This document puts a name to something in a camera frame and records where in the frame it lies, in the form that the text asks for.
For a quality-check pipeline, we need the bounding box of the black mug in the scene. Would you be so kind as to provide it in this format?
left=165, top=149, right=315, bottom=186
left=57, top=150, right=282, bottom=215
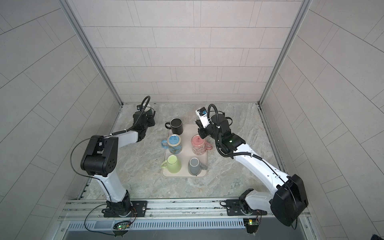
left=165, top=118, right=184, bottom=135

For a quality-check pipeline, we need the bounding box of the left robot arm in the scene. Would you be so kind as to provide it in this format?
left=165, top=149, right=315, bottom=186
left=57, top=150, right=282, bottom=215
left=81, top=107, right=156, bottom=218

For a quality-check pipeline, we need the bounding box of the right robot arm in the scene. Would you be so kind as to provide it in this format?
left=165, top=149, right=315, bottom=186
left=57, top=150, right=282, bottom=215
left=196, top=108, right=309, bottom=226

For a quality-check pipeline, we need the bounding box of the pink patterned mug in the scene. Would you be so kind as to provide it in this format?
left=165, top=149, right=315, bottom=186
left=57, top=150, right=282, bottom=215
left=191, top=135, right=213, bottom=156

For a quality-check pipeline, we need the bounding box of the blue patterned mug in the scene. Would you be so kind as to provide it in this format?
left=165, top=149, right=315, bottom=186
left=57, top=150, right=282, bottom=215
left=161, top=135, right=183, bottom=155

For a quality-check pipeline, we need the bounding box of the grey mug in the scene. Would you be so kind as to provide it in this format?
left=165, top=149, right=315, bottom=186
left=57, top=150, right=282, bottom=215
left=188, top=158, right=208, bottom=176

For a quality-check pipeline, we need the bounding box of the light green mug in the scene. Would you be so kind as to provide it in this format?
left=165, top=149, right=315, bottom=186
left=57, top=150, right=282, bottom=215
left=161, top=155, right=182, bottom=174

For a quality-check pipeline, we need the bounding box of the beige tray mat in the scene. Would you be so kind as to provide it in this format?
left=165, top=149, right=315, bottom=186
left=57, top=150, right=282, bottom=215
left=162, top=124, right=209, bottom=178

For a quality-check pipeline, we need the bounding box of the white ventilation grille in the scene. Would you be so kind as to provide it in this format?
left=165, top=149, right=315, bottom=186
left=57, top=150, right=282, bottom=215
left=67, top=218, right=245, bottom=232

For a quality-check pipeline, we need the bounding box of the right circuit board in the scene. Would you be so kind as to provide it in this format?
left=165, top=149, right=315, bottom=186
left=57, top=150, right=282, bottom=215
left=243, top=218, right=260, bottom=234

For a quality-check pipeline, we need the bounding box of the circuit board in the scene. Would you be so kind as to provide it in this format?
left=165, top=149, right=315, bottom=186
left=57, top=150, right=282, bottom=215
left=113, top=221, right=132, bottom=231
left=243, top=218, right=260, bottom=234

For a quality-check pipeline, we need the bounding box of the left circuit board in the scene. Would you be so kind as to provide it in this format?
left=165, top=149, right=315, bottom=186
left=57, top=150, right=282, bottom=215
left=113, top=221, right=132, bottom=231

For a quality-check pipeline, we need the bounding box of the left corner metal profile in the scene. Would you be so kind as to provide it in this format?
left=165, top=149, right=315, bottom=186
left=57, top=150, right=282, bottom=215
left=58, top=0, right=124, bottom=107

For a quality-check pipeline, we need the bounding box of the corner metal profile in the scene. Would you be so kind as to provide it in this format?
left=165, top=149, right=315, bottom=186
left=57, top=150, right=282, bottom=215
left=58, top=0, right=124, bottom=107
left=259, top=0, right=312, bottom=106

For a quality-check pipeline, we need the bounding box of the right corner metal profile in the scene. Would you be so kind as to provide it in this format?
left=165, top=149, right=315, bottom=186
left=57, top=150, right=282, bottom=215
left=259, top=0, right=312, bottom=106

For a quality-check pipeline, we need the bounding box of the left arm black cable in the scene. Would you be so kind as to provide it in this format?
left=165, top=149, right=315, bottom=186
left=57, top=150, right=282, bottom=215
left=70, top=136, right=112, bottom=202

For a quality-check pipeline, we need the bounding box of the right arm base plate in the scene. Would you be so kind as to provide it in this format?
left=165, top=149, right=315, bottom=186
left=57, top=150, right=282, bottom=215
left=220, top=200, right=268, bottom=216

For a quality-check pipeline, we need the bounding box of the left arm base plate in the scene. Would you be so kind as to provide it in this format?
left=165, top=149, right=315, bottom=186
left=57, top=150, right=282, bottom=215
left=102, top=201, right=148, bottom=218

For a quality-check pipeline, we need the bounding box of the aluminium mounting rail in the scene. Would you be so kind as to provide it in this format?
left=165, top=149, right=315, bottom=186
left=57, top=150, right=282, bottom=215
left=58, top=193, right=277, bottom=221

